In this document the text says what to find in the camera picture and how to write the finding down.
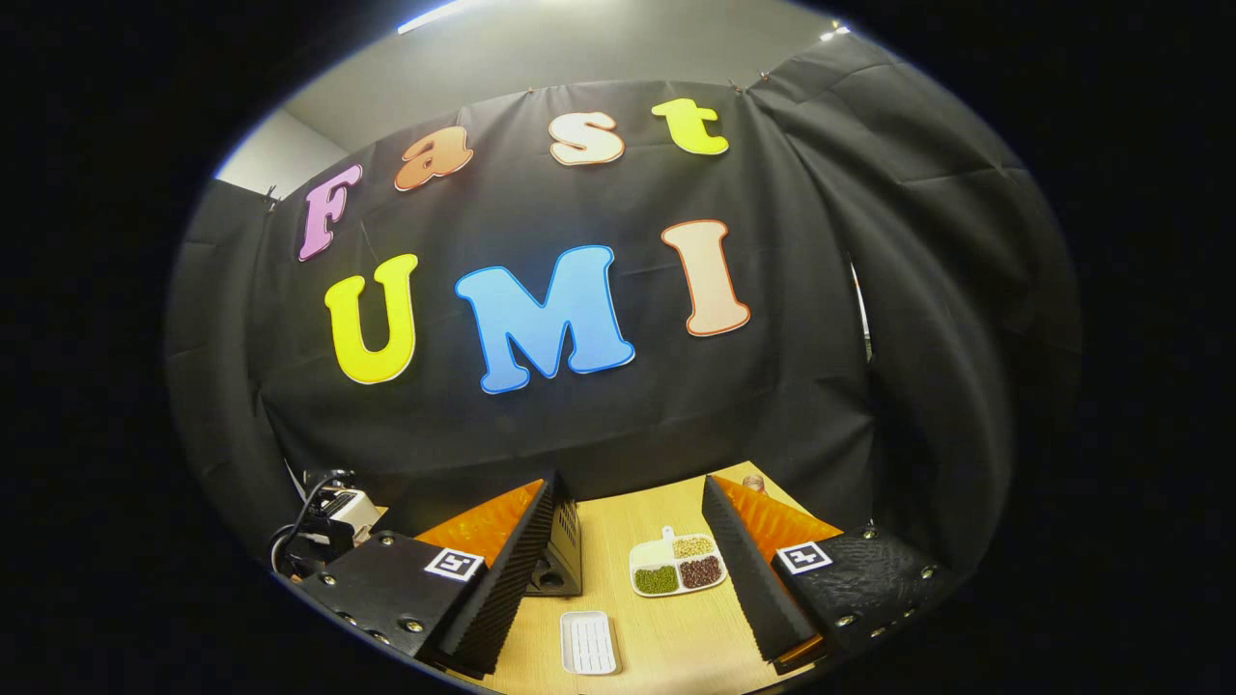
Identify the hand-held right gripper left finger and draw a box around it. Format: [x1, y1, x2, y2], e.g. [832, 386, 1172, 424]
[299, 470, 562, 678]

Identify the small white ribbed tray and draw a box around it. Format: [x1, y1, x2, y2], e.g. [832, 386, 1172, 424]
[559, 609, 620, 678]

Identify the white toaster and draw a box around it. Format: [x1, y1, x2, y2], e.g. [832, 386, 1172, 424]
[328, 487, 380, 542]

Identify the black backdrop cloth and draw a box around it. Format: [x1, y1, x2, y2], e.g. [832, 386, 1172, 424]
[164, 34, 1082, 580]

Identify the black cable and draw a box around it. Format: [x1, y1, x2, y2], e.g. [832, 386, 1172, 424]
[269, 469, 354, 577]

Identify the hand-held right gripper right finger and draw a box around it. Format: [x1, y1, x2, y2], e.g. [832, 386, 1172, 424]
[701, 473, 959, 669]

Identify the black electric oven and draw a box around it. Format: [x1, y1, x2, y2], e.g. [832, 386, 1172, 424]
[524, 470, 584, 598]

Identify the white divided plate of beans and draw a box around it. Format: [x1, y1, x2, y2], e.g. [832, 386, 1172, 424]
[629, 525, 728, 598]

